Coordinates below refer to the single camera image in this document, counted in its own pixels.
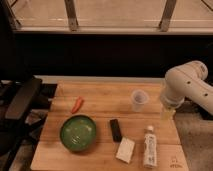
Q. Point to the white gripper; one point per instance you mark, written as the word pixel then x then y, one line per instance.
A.
pixel 169 101

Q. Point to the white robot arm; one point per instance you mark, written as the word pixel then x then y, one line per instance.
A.
pixel 186 81

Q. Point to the white plastic bottle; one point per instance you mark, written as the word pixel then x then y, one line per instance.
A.
pixel 150 148

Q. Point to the clear plastic cup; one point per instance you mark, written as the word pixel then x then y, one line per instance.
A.
pixel 138 99

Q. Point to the black rectangular block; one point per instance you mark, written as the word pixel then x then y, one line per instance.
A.
pixel 115 128

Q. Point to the white sponge block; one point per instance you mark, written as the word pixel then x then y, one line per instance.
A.
pixel 125 150

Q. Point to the green bowl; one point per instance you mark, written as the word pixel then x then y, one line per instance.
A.
pixel 78 133

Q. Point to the black office chair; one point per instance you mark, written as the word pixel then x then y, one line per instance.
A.
pixel 13 129

